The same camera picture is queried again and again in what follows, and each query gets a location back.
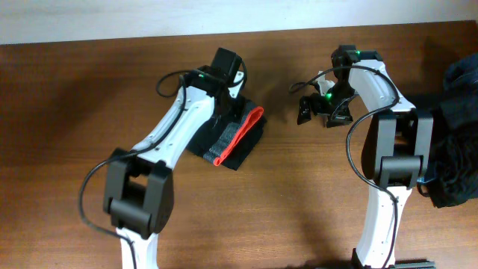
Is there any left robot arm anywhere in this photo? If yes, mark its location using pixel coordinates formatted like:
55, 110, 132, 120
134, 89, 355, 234
103, 48, 246, 268

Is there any black leggings red waistband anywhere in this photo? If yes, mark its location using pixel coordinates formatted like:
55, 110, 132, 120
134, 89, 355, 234
187, 97, 267, 170

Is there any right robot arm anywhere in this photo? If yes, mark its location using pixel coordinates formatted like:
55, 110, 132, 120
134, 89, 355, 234
290, 45, 435, 269

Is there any dark clothes pile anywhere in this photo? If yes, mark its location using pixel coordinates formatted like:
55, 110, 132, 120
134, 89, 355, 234
411, 54, 477, 208

